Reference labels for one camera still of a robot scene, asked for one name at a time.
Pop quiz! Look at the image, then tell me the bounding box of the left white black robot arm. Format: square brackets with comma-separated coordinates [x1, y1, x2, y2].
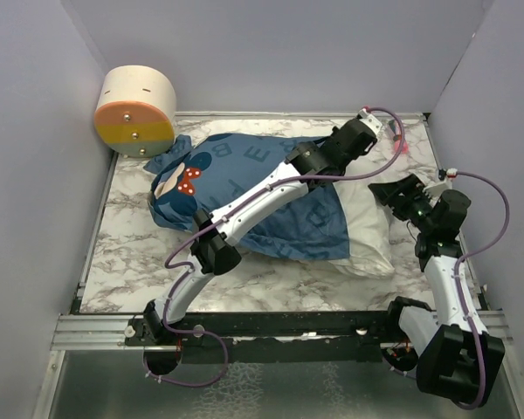
[145, 113, 381, 345]

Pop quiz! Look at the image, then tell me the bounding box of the aluminium frame rail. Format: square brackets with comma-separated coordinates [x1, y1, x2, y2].
[51, 313, 134, 350]

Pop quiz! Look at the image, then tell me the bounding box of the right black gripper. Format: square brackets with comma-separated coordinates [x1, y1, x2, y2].
[369, 174, 436, 233]

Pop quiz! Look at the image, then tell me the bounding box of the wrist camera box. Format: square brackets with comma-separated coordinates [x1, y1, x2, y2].
[424, 168, 458, 200]
[357, 107, 383, 136]

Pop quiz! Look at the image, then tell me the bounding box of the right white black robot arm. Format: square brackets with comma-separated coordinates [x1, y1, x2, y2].
[369, 172, 505, 409]

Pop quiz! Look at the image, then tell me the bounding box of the blue cartoon print pillowcase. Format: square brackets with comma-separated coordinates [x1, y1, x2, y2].
[144, 133, 349, 260]

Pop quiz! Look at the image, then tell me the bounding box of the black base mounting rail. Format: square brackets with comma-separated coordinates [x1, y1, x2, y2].
[124, 311, 417, 367]

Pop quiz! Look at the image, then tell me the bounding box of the cream orange cylindrical container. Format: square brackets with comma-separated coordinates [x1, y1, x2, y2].
[94, 65, 176, 158]

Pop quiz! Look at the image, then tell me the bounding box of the small pink tube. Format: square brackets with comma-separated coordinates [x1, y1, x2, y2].
[387, 120, 409, 154]

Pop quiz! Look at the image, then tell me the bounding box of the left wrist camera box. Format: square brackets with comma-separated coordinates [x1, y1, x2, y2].
[357, 107, 383, 136]

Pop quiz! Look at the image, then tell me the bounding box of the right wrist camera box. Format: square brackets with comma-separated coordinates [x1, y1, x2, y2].
[424, 168, 458, 200]

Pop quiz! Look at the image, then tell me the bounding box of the white pillow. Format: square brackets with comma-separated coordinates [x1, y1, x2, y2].
[323, 179, 395, 279]

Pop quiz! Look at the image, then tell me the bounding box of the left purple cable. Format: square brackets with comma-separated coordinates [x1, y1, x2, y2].
[161, 105, 407, 388]

